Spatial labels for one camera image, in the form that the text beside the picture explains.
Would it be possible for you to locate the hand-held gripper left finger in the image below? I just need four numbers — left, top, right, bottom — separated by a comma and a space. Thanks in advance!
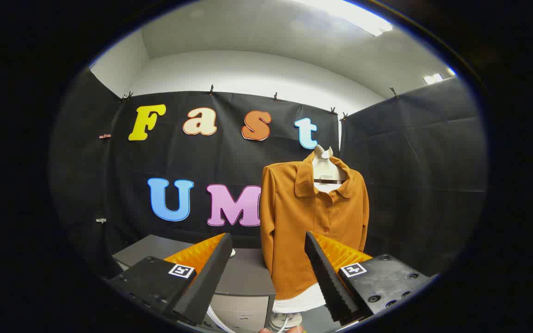
104, 233, 233, 326

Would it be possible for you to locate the white clothes hanger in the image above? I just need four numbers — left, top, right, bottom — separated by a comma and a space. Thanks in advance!
312, 144, 348, 185

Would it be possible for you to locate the orange button-up shirt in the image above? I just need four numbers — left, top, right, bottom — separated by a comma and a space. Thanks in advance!
260, 150, 370, 301

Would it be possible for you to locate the long ceiling light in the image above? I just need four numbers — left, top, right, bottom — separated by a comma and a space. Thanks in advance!
294, 0, 393, 37

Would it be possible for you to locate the white garment steamer base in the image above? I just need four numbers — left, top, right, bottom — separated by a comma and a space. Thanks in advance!
270, 312, 305, 330

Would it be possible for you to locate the black backdrop cloth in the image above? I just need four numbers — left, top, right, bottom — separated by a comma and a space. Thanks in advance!
339, 76, 488, 278
49, 68, 124, 278
107, 91, 341, 253

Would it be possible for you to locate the clear ribbed steamer hose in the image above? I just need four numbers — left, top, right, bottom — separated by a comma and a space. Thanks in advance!
206, 305, 236, 333

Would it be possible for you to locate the white inner garment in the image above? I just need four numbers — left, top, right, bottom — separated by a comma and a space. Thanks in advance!
273, 182, 342, 314

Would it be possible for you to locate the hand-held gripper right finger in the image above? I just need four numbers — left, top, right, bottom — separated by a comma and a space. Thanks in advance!
304, 231, 435, 326

